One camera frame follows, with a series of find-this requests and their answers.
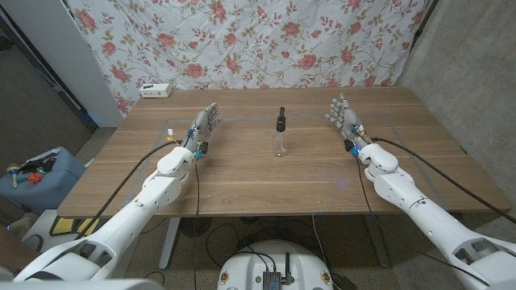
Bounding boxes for black toy pieces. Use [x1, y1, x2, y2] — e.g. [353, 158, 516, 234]
[19, 156, 57, 175]

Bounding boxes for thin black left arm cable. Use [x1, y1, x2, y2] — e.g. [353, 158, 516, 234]
[191, 159, 202, 290]

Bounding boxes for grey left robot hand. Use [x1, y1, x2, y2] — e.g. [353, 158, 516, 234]
[180, 101, 223, 160]

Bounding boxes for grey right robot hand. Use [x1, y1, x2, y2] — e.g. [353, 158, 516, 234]
[324, 93, 373, 158]

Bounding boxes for grey table leg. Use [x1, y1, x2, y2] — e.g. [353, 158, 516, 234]
[362, 213, 391, 269]

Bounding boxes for floral backdrop cloth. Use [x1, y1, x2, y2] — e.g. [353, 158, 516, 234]
[66, 0, 431, 116]

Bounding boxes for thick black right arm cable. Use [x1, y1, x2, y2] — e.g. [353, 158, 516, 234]
[369, 136, 516, 225]

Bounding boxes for blue storage box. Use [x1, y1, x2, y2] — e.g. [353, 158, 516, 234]
[0, 146, 88, 217]

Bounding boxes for black round object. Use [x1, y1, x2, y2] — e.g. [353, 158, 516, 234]
[179, 217, 213, 238]

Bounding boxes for white mat with yellow print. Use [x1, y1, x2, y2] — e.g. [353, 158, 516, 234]
[22, 208, 104, 253]

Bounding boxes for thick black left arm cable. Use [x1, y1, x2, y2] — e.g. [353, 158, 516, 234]
[74, 139, 181, 241]

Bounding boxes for white power strip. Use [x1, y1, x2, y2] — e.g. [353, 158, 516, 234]
[139, 83, 173, 99]

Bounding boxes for grey computer box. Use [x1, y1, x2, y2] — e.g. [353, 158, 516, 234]
[262, 270, 282, 290]

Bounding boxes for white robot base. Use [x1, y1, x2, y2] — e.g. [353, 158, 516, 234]
[216, 240, 335, 290]

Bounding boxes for white flat stick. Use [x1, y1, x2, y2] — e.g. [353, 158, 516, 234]
[24, 147, 61, 165]

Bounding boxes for black antenna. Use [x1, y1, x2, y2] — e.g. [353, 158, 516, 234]
[284, 252, 295, 285]

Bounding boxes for wooden toy mallet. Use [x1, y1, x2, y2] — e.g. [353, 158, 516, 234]
[6, 163, 21, 189]

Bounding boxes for grey floor cable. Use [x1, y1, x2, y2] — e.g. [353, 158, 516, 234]
[311, 215, 335, 279]

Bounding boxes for clear plastic dispenser bottle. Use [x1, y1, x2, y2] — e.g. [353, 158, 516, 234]
[273, 129, 288, 158]

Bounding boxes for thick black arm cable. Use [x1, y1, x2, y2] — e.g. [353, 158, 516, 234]
[369, 136, 516, 225]
[74, 139, 181, 241]

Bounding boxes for white table leg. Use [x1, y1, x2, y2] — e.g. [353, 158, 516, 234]
[158, 217, 181, 271]

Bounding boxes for black backdrop pole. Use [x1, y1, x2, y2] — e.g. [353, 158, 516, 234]
[410, 0, 440, 41]

